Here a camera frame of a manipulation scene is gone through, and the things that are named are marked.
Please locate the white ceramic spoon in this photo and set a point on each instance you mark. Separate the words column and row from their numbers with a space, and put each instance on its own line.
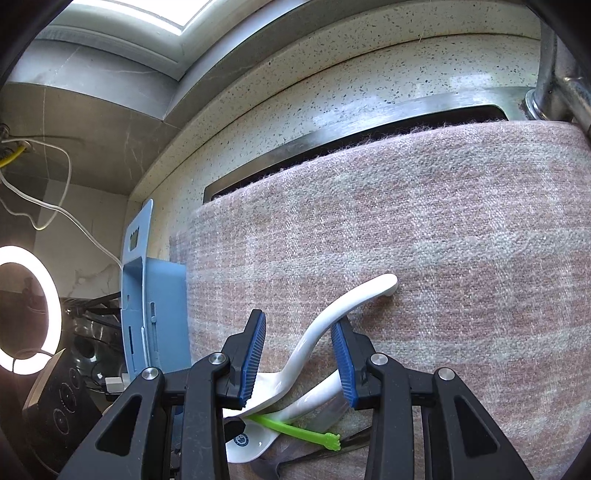
column 323, row 318
column 318, row 392

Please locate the grey window sill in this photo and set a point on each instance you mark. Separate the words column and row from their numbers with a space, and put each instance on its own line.
column 92, row 74

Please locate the blue utensil holder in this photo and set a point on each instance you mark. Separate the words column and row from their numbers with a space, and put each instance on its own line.
column 166, row 314

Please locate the white framed window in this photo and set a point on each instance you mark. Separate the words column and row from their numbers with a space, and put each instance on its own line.
column 138, row 32

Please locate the grey plastic utensil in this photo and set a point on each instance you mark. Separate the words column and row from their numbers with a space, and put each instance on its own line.
column 281, row 466

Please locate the dark thin utensil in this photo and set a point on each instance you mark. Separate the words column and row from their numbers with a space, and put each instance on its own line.
column 351, row 438

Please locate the black tripod stand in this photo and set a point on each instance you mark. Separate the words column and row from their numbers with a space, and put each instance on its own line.
column 92, row 314

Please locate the pink plaid cloth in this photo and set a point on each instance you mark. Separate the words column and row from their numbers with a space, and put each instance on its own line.
column 438, row 254

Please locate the green plastic fork pick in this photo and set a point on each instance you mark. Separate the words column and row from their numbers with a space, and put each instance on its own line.
column 295, row 431

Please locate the black induction cooker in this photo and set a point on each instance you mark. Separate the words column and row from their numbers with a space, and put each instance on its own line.
column 60, row 406

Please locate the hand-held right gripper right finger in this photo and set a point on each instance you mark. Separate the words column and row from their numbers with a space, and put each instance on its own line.
column 345, row 364

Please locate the steel sink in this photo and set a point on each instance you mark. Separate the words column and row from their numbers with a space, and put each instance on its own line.
column 369, row 124

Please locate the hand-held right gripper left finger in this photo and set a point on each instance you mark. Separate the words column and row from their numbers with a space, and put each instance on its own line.
column 251, row 364

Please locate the chrome faucet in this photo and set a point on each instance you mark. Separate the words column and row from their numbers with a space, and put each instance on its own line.
column 549, row 69

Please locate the white power plug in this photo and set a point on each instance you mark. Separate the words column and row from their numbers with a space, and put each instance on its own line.
column 115, row 383

